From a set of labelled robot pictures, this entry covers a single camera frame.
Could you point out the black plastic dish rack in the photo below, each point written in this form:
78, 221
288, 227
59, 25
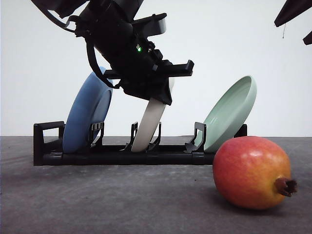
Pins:
48, 148

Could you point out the red yellow pomegranate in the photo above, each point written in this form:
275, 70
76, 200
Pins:
250, 172

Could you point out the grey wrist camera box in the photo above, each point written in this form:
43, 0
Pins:
152, 25

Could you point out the blue plate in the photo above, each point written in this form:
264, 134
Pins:
92, 104

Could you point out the white plate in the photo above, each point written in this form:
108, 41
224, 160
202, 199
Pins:
147, 126

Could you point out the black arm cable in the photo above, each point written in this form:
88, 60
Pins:
72, 27

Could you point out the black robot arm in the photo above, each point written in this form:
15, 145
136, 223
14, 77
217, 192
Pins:
66, 8

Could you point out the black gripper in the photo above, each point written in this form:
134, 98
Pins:
125, 49

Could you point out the green plate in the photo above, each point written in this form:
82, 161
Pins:
231, 108

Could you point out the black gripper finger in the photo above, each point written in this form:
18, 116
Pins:
308, 39
291, 9

